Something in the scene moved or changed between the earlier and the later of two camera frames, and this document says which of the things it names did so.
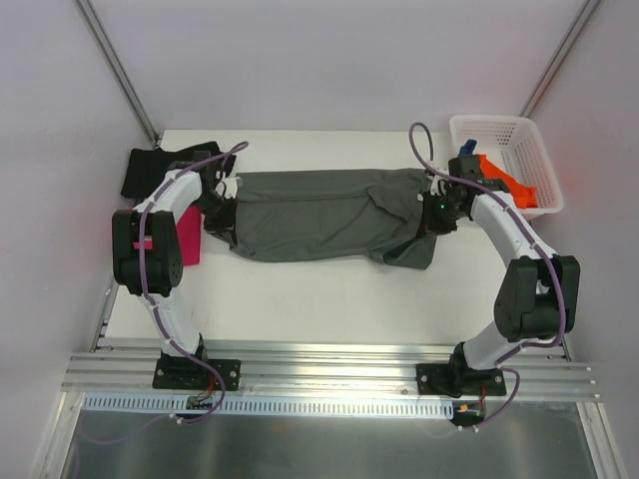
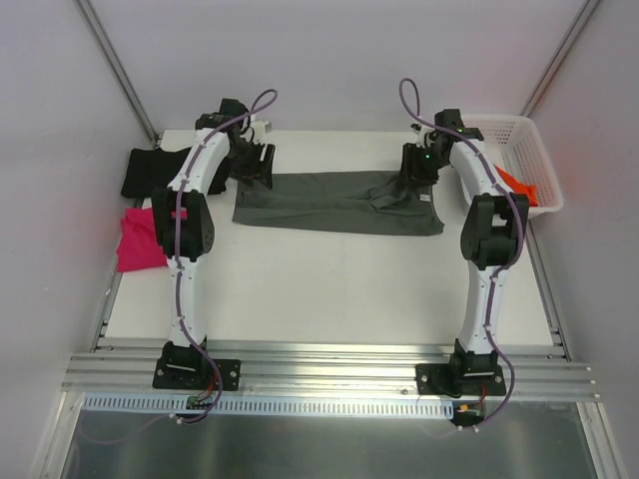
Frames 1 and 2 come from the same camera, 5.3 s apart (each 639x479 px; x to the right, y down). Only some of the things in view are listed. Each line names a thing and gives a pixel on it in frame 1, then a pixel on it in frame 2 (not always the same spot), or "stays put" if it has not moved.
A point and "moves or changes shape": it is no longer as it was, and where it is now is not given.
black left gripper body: [222, 226] → [258, 163]
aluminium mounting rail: [325, 369] stays put
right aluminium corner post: [556, 60] stays put
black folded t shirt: [148, 164] stays put
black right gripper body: [429, 218] → [414, 165]
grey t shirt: [329, 215] moves or changes shape
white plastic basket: [512, 145] stays put
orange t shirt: [525, 196] stays put
